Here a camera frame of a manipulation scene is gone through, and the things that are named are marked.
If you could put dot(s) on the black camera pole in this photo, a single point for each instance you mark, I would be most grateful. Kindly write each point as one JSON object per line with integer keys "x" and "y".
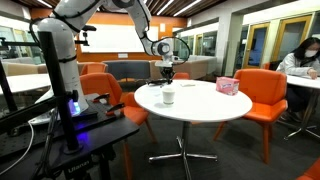
{"x": 50, "y": 55}

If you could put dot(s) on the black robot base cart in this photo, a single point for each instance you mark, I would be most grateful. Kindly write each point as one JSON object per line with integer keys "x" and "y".
{"x": 95, "y": 136}

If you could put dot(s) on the person in white mask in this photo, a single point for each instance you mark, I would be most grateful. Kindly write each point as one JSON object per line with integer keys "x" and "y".
{"x": 302, "y": 61}

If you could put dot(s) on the pink tissue box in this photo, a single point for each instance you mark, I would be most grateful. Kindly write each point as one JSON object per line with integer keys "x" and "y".
{"x": 226, "y": 85}

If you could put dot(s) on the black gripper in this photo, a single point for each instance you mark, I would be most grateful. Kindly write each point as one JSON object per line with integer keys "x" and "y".
{"x": 167, "y": 73}

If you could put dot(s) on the white table left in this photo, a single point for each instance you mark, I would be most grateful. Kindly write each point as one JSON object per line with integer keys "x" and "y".
{"x": 28, "y": 82}

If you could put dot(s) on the orange chair right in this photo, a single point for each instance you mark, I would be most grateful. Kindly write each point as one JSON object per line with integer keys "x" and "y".
{"x": 267, "y": 91}

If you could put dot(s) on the round white table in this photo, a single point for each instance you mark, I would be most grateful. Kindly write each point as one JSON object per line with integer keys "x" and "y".
{"x": 194, "y": 101}

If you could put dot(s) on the grey sofa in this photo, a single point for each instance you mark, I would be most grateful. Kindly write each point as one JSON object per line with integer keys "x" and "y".
{"x": 136, "y": 69}

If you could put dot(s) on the white cup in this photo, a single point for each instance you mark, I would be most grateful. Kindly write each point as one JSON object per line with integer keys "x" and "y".
{"x": 168, "y": 95}

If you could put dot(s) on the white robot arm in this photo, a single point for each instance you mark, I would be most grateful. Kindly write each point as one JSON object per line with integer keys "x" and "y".
{"x": 70, "y": 17}

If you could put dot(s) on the orange chair corner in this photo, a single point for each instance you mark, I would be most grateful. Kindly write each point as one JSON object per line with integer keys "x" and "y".
{"x": 312, "y": 173}

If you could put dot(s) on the white whiteboard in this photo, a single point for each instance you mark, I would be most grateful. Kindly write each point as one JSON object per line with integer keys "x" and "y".
{"x": 112, "y": 39}

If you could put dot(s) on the black remote on table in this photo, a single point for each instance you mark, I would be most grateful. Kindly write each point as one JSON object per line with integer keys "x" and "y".
{"x": 155, "y": 82}

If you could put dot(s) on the orange chair back left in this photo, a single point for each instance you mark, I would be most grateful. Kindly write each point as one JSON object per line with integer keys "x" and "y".
{"x": 93, "y": 68}

